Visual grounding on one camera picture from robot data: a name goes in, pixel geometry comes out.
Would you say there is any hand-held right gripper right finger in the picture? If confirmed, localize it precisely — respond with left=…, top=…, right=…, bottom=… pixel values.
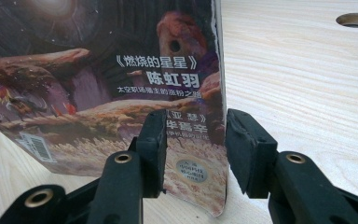
left=226, top=107, right=355, bottom=224

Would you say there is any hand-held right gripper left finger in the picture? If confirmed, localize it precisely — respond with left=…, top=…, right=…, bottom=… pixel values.
left=87, top=108, right=168, bottom=224

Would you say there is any red illustrated magazine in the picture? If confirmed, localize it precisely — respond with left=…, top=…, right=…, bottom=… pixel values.
left=0, top=0, right=231, bottom=217

